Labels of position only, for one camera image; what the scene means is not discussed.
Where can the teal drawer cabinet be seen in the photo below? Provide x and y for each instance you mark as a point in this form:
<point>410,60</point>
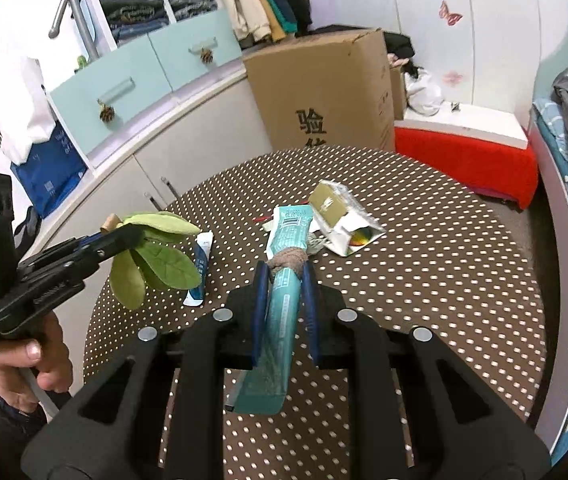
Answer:
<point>100,99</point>

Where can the red bench with white top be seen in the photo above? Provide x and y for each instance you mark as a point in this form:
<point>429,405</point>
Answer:
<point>487,150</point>

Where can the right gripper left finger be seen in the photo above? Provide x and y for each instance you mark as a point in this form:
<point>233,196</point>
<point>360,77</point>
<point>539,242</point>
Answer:
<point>154,411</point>

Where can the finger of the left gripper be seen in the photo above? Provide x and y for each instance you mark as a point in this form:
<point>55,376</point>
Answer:
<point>80,270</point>
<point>98,247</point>

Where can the green artificial leaf sprig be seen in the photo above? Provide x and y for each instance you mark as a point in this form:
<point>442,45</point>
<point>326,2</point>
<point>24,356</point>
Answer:
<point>156,261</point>

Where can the brown polka dot tablecloth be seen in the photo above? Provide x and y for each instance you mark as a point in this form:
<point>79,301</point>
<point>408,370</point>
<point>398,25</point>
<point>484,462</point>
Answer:
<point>444,261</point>

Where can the teal toothpaste tube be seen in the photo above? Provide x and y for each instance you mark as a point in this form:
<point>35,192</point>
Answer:
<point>262,391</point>

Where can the blue shopping bag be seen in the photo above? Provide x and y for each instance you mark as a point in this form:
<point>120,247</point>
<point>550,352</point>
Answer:
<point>51,172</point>

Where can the metal stair handrail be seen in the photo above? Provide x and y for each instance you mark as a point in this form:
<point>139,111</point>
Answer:
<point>80,24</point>

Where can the white cubby shelf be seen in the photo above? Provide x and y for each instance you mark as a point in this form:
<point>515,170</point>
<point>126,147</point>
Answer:
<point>148,5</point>

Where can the small blue white tube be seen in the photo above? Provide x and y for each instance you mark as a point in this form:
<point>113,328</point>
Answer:
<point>202,250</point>

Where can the white carton with foil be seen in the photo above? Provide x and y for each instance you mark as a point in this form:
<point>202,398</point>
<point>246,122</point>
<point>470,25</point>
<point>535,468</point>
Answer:
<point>346,226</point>

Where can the large cardboard box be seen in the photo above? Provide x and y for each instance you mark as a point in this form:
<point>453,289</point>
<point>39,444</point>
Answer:
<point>328,89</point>

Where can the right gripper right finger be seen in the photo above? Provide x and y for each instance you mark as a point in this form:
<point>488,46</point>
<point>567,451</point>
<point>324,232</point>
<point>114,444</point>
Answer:
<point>416,409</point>

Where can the white plastic bag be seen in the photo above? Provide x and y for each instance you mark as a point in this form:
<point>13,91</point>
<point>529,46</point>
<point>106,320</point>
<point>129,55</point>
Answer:
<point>423,95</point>

